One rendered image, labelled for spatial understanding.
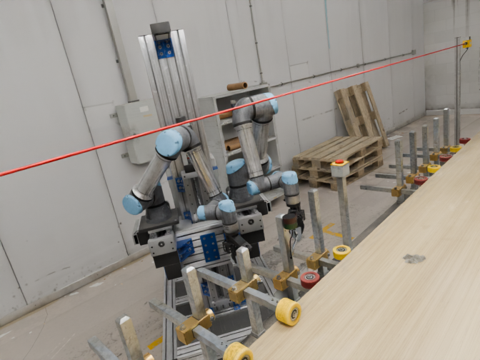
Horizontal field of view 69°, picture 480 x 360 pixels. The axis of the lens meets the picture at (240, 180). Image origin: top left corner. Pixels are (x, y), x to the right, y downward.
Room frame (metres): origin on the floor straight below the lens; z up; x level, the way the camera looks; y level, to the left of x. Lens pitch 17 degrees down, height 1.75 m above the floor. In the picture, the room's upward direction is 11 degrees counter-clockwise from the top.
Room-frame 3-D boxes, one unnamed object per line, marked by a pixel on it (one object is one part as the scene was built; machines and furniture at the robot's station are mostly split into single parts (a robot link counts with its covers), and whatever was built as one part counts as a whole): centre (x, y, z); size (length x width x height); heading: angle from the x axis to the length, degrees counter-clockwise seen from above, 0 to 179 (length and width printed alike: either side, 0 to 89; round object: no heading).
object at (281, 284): (1.37, -0.13, 0.85); 0.14 x 0.06 x 0.05; 132
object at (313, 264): (1.54, -0.31, 0.81); 0.14 x 0.06 x 0.05; 132
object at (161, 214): (1.90, 0.50, 1.09); 0.15 x 0.15 x 0.10
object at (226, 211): (1.58, 0.09, 1.13); 0.09 x 0.08 x 0.11; 67
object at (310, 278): (1.26, -0.21, 0.85); 0.08 x 0.08 x 0.11
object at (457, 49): (3.08, -2.07, 1.20); 0.15 x 0.12 x 1.00; 132
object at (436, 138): (2.73, -1.63, 0.89); 0.04 x 0.04 x 0.48; 42
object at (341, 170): (1.73, -0.52, 1.18); 0.07 x 0.07 x 0.08; 42
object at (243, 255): (1.22, 0.04, 0.87); 0.04 x 0.04 x 0.48; 42
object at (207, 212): (1.64, 0.17, 1.12); 0.11 x 0.11 x 0.08; 67
